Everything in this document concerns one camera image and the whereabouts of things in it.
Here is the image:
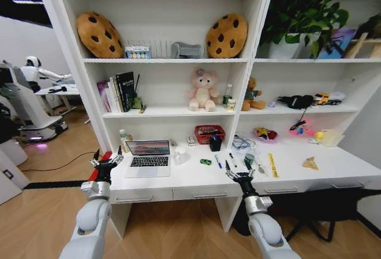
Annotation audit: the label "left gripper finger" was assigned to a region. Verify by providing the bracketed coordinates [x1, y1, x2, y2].
[88, 148, 101, 168]
[110, 145, 124, 166]

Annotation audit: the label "red chair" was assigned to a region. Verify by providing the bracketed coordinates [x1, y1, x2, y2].
[88, 151, 113, 184]

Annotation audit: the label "clear plastic spoon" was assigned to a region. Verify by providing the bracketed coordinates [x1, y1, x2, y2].
[255, 163, 269, 178]

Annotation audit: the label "yellow ruler strip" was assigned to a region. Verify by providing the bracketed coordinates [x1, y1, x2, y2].
[267, 152, 280, 180]

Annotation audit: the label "black pen holder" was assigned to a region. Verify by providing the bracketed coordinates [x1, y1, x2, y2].
[208, 135, 223, 152]

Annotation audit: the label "silver open laptop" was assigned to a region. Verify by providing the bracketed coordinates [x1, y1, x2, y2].
[124, 139, 171, 179]

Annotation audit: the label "red mesh basket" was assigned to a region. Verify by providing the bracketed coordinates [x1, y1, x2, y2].
[194, 124, 226, 146]

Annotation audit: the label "clear glass jar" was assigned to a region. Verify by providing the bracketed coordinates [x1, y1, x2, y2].
[174, 146, 189, 164]

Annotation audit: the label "crumpled brown paper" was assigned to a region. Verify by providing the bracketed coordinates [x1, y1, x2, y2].
[301, 155, 320, 171]

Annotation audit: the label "reed diffuser bottle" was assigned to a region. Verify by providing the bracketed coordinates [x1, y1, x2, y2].
[130, 74, 146, 111]

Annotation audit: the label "white books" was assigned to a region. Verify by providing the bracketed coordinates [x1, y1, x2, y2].
[108, 75, 122, 113]

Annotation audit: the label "pink book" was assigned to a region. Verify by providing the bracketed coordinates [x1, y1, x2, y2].
[96, 80, 112, 114]

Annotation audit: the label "black book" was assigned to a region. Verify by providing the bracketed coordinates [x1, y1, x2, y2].
[115, 71, 135, 113]

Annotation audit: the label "pink plastic tray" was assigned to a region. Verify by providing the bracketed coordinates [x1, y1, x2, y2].
[289, 117, 317, 138]

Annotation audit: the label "brown teddy bear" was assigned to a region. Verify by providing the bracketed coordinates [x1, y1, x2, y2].
[241, 77, 267, 112]

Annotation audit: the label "white background desk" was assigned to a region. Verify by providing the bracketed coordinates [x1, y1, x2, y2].
[35, 82, 88, 123]

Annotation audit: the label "clear green-label bottle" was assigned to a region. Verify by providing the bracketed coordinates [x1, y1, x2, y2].
[222, 83, 234, 107]

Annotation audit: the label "pink plush bear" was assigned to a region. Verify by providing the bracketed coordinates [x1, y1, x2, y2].
[186, 67, 221, 113]

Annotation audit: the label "translucent plastic container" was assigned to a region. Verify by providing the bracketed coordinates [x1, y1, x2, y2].
[321, 128, 343, 147]

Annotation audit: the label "white shelf desk unit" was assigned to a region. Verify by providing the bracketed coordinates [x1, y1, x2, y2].
[31, 0, 381, 241]

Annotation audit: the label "yellow toy truck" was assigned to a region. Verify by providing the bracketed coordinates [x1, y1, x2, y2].
[313, 92, 343, 106]

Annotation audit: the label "white humanoid robot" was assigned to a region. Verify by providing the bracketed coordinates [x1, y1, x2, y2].
[18, 55, 73, 88]

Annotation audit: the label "white ribbed file rack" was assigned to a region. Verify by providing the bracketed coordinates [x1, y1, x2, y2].
[148, 39, 174, 59]

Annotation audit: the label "chocolate chip cookie pillow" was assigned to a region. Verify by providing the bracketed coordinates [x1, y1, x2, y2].
[75, 11, 124, 60]
[205, 13, 249, 59]

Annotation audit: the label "white plant pot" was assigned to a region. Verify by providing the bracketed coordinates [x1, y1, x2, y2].
[267, 32, 308, 60]

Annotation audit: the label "blue purple canvas painting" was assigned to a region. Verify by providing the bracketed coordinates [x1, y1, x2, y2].
[316, 27, 358, 60]

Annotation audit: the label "green potted plant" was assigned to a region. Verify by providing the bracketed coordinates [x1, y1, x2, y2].
[260, 0, 361, 61]

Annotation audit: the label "blue lanyard cord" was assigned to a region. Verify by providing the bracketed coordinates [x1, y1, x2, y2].
[232, 133, 257, 154]

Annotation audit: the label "silver drawer handle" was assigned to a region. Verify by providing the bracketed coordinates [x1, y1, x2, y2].
[191, 191, 229, 199]
[264, 186, 299, 194]
[115, 194, 154, 204]
[331, 182, 366, 189]

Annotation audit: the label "wooden easel frame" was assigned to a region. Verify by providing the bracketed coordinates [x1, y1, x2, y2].
[343, 32, 381, 60]

